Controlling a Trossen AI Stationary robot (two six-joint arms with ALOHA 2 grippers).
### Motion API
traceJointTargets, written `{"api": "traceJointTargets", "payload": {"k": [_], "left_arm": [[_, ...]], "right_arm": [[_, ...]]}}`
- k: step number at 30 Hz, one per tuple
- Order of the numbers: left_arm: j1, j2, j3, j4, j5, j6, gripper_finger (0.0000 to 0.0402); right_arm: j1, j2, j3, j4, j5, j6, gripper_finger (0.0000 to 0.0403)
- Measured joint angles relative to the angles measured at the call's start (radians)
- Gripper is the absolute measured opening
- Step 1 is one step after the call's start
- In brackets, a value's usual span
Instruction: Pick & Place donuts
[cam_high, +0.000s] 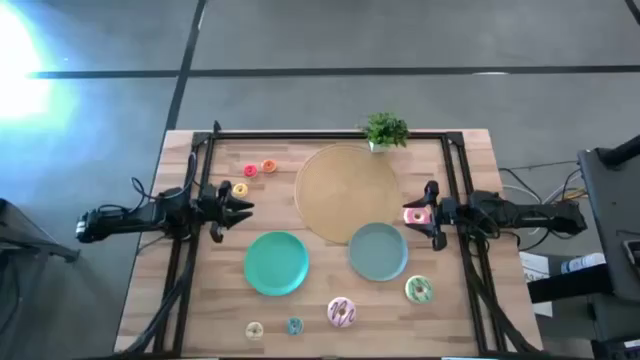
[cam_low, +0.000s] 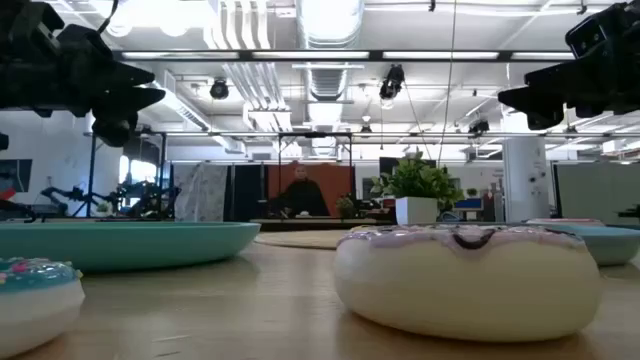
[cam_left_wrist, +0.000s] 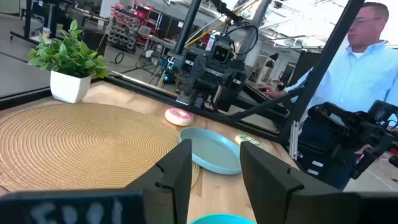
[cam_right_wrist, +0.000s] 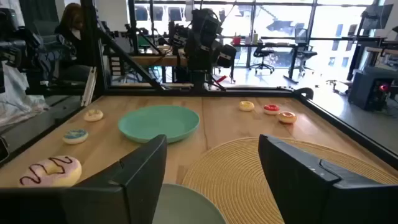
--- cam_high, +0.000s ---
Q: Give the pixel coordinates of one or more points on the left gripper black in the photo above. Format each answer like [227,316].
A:
[215,205]

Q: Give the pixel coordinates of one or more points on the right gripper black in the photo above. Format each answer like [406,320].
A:
[446,212]

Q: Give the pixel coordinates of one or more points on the large pink frosted donut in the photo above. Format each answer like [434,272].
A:
[409,216]

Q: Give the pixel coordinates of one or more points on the small red donut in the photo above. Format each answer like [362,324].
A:
[246,171]

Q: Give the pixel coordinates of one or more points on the small orange donut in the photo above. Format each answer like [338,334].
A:
[265,166]

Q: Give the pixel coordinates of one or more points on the large green frosted donut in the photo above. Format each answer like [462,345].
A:
[410,289]

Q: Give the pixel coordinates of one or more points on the large purple drizzled donut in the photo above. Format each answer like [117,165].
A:
[334,312]

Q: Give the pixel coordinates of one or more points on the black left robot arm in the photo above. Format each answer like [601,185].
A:
[125,220]

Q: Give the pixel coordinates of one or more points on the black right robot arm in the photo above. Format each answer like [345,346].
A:
[525,214]

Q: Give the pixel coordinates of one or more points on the small yellow donut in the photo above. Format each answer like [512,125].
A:
[236,189]

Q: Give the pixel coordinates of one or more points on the grey-green round plate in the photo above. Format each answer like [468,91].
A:
[377,252]

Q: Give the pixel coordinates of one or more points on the bright green round plate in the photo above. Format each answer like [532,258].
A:
[270,270]

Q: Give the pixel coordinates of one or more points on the round woven tan placemat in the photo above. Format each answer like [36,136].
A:
[345,190]

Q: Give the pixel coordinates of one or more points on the small potted green plant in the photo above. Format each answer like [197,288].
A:
[385,130]

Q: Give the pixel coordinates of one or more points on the small cream donut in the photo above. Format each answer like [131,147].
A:
[250,327]

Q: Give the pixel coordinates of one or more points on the white printed paper sheet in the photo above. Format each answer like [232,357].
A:
[534,270]

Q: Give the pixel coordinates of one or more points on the small teal donut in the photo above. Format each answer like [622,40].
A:
[290,326]

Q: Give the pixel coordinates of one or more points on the black horizontal bar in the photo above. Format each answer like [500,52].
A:
[570,285]

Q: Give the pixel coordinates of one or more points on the white plastic bottle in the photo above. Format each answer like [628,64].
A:
[582,262]

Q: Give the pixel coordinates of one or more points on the large grey case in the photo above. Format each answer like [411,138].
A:
[615,210]

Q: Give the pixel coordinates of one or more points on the black pole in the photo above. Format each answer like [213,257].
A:
[622,152]

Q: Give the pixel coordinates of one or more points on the black stand leg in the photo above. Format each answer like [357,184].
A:
[30,242]

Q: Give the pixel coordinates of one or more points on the dark flat device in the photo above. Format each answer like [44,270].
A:
[634,255]

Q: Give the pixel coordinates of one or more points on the black aluminium table frame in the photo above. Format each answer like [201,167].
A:
[325,135]

